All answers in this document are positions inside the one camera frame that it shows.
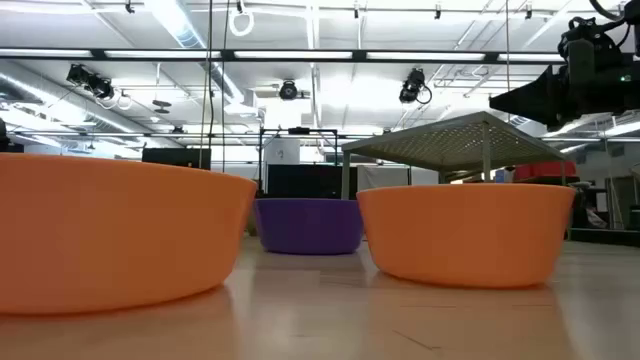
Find black metal frame stand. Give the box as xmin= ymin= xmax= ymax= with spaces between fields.
xmin=258 ymin=126 xmax=340 ymax=199

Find green perforated metal rack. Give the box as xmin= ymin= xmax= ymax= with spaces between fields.
xmin=340 ymin=110 xmax=574 ymax=241

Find orange plastic mini bowl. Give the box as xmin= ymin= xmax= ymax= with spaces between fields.
xmin=356 ymin=183 xmax=577 ymax=290

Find black ceiling camera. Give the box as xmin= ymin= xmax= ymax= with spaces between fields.
xmin=398 ymin=67 xmax=434 ymax=106
xmin=66 ymin=63 xmax=117 ymax=100
xmin=278 ymin=79 xmax=300 ymax=102

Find red storage bins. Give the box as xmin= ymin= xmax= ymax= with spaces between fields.
xmin=513 ymin=160 xmax=578 ymax=182

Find white cable loop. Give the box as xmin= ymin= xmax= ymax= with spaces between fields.
xmin=228 ymin=7 xmax=256 ymax=38

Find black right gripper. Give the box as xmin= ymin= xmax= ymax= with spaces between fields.
xmin=489 ymin=39 xmax=640 ymax=129

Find black hanging cable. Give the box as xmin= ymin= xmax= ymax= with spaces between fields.
xmin=198 ymin=0 xmax=215 ymax=170
xmin=221 ymin=0 xmax=231 ymax=174

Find silver ceiling air duct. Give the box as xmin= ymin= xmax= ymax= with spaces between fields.
xmin=144 ymin=0 xmax=246 ymax=104

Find black panel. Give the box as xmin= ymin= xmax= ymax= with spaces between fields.
xmin=266 ymin=164 xmax=359 ymax=201

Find black ceiling light rail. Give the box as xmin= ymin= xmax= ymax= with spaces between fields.
xmin=0 ymin=47 xmax=640 ymax=65

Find white cloth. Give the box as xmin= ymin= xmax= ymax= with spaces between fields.
xmin=357 ymin=165 xmax=440 ymax=187

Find purple plastic mini bowl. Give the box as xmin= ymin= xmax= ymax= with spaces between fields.
xmin=253 ymin=197 xmax=365 ymax=256

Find large orange plastic bowl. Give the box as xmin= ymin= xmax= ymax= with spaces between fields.
xmin=0 ymin=152 xmax=259 ymax=316

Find thin hanging cable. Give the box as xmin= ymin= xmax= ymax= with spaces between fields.
xmin=504 ymin=0 xmax=512 ymax=123

